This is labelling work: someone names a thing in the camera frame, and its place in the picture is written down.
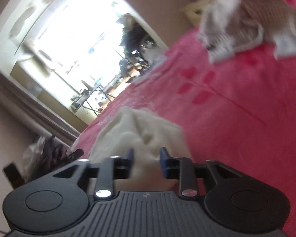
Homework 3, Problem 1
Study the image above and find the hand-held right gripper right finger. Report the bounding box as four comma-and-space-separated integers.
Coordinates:
159, 147, 240, 199

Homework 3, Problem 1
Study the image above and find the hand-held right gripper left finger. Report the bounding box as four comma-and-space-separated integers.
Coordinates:
53, 148, 135, 201

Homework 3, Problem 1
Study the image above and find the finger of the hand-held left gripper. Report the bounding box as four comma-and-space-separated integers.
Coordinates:
3, 162, 25, 188
66, 149, 85, 164

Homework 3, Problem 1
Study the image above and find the cream fleece garment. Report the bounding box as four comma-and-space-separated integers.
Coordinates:
88, 106, 193, 185

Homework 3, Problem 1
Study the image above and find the stack of dark folded clothes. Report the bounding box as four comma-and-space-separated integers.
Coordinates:
22, 134, 73, 184

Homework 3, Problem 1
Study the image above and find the beige curtain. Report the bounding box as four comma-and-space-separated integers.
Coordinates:
4, 95, 82, 145

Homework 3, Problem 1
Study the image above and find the folding table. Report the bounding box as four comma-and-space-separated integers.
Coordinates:
71, 83, 115, 118

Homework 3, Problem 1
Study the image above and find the pink floral blanket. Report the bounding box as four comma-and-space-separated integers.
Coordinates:
78, 0, 296, 237

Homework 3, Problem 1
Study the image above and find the black wheelchair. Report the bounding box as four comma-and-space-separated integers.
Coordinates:
118, 14, 162, 63

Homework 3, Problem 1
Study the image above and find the cream nightstand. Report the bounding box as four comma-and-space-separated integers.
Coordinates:
180, 0, 213, 25

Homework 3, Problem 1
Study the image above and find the checked knit cardigan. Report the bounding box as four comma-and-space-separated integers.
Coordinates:
197, 0, 296, 64

